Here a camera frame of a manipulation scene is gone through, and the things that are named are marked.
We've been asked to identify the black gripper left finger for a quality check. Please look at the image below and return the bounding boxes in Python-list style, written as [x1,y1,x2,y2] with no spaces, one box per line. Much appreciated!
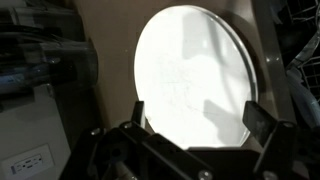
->
[59,100,214,180]

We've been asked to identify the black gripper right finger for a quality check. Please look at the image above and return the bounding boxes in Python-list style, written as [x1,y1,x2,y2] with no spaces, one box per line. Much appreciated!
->
[242,100,301,180]

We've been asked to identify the white round plate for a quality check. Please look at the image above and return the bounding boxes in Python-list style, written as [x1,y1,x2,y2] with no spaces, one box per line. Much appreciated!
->
[133,4,259,150]
[186,4,260,141]

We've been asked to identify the translucent bluish dish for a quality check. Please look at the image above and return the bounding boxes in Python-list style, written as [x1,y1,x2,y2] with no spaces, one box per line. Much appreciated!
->
[285,68,320,129]

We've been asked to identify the dark translucent kitchen appliance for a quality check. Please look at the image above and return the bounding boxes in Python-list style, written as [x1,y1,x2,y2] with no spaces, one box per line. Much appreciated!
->
[0,6,99,96]

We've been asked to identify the wire dishwasher rack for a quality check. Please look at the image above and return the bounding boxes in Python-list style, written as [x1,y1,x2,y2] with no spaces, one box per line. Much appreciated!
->
[276,0,320,101]

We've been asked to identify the white wall outlet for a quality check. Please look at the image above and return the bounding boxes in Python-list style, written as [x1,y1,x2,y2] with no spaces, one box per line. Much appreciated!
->
[1,143,56,178]

